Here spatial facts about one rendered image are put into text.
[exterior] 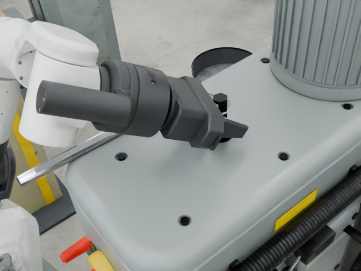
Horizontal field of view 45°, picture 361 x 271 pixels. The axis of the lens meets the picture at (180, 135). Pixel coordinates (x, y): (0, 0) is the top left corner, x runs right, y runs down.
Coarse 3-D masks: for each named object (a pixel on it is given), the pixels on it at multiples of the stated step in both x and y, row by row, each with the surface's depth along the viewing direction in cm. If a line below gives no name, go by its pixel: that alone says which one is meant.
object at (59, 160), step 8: (96, 136) 64; (104, 136) 64; (112, 136) 64; (80, 144) 63; (88, 144) 63; (96, 144) 63; (64, 152) 62; (72, 152) 62; (80, 152) 62; (48, 160) 61; (56, 160) 61; (64, 160) 61; (72, 160) 62; (32, 168) 61; (40, 168) 60; (48, 168) 60; (56, 168) 61; (16, 176) 60; (24, 176) 60; (32, 176) 59; (40, 176) 60; (24, 184) 59
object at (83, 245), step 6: (78, 240) 74; (84, 240) 73; (72, 246) 73; (78, 246) 73; (84, 246) 73; (90, 246) 73; (66, 252) 72; (72, 252) 72; (78, 252) 72; (84, 252) 73; (60, 258) 73; (66, 258) 72; (72, 258) 72
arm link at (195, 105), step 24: (144, 72) 52; (144, 96) 50; (168, 96) 52; (192, 96) 57; (144, 120) 51; (168, 120) 54; (192, 120) 54; (216, 120) 55; (192, 144) 57; (216, 144) 56
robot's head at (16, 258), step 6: (0, 258) 77; (6, 258) 75; (12, 258) 76; (18, 258) 77; (0, 264) 75; (6, 264) 73; (12, 264) 75; (18, 264) 75; (0, 270) 72; (6, 270) 72; (12, 270) 73
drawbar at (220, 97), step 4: (216, 96) 59; (220, 96) 59; (224, 96) 59; (216, 100) 59; (220, 100) 59; (224, 100) 59; (220, 104) 59; (224, 104) 59; (220, 108) 59; (224, 108) 60; (224, 116) 61; (220, 140) 63; (224, 140) 64
